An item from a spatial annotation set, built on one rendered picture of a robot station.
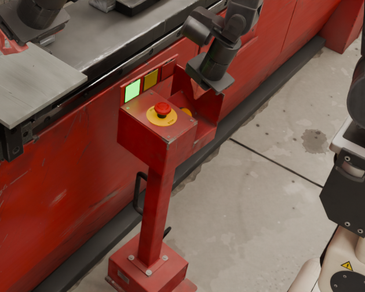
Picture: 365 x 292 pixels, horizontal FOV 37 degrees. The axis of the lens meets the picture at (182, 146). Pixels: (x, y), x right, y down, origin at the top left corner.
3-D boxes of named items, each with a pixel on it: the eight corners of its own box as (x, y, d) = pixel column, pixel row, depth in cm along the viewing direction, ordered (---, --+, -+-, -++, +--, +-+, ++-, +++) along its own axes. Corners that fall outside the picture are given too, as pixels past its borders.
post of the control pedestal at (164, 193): (148, 269, 172) (167, 151, 134) (136, 258, 174) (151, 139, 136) (159, 259, 175) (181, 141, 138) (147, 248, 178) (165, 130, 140)
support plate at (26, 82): (10, 130, 87) (9, 125, 86) (-93, 58, 96) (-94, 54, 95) (87, 80, 98) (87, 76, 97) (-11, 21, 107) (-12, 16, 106)
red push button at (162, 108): (161, 126, 124) (163, 114, 121) (149, 117, 125) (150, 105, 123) (173, 118, 126) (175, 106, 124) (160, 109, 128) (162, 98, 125)
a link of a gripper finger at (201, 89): (191, 79, 133) (204, 53, 125) (212, 98, 131) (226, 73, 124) (173, 90, 129) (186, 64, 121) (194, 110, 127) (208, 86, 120)
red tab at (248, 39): (236, 57, 186) (240, 40, 182) (230, 54, 187) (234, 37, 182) (257, 40, 196) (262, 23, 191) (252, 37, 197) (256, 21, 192)
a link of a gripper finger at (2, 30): (-22, 40, 87) (-7, 8, 80) (12, 24, 92) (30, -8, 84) (4, 74, 88) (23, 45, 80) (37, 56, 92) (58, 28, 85)
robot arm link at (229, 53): (236, 50, 111) (247, 36, 115) (208, 32, 112) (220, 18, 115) (223, 72, 117) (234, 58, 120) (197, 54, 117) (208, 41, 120)
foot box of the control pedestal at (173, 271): (159, 328, 171) (162, 310, 163) (103, 279, 181) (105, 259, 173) (198, 288, 183) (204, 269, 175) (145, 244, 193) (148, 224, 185)
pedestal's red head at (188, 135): (163, 178, 128) (172, 122, 115) (116, 142, 134) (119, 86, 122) (214, 138, 140) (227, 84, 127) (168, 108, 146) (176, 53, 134)
